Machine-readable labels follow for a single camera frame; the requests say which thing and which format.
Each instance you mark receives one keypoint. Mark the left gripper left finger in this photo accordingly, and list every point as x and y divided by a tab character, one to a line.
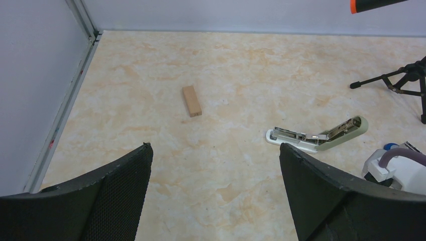
103	204

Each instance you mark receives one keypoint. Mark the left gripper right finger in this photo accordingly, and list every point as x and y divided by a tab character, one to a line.
327	203

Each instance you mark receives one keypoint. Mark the blue stapler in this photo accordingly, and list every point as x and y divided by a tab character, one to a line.
405	145

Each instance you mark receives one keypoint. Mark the small brown staple box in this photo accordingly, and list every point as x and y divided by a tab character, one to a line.
192	102

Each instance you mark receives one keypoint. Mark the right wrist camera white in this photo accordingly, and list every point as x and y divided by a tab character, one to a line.
398	168

